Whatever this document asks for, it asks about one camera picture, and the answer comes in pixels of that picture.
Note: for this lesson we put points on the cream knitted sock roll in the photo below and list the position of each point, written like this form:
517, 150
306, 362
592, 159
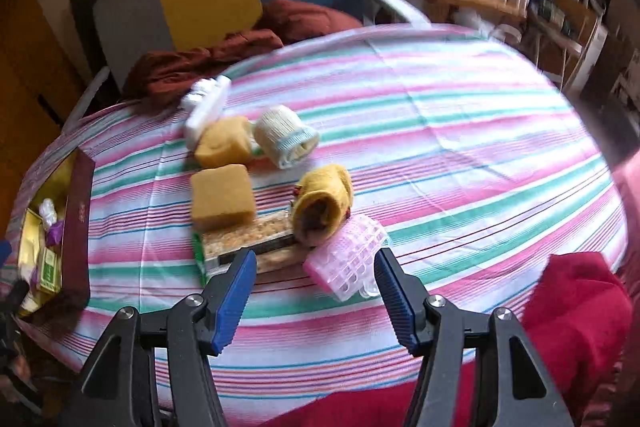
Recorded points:
283, 137

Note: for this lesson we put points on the pink plastic hair roller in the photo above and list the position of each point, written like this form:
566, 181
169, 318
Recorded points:
343, 265

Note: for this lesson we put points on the dark red crumpled cloth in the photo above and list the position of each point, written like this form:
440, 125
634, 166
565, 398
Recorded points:
163, 77

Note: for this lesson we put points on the white foam sponge block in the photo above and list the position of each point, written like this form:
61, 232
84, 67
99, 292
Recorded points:
204, 104

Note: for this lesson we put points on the small white plastic wad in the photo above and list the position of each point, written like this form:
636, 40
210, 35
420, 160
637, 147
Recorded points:
47, 213

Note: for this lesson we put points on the striped bed sheet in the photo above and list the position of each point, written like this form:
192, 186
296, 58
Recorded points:
476, 166

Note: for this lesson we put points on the red blanket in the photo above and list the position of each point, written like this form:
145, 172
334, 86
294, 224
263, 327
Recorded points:
538, 368

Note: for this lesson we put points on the packaged scouring pad green edge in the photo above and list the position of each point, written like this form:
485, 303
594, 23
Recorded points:
269, 237

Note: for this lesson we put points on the yellow sponge block large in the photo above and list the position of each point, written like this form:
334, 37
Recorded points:
221, 198

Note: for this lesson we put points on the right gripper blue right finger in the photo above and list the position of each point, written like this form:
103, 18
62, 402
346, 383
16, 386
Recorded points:
403, 297

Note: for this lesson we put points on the green white medicine box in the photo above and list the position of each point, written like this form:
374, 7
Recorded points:
49, 277

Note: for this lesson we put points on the gold box maroon rim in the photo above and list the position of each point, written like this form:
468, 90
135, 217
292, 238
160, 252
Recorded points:
69, 186

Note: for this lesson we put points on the yellow sock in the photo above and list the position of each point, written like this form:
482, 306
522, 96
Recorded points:
321, 203

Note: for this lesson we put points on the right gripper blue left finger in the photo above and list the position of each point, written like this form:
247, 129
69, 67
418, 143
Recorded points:
226, 295

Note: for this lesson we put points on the yellow sponge small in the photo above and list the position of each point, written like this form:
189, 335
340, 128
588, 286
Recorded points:
225, 142

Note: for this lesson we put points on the purple snack packet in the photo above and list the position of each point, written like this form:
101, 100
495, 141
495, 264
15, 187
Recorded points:
54, 236

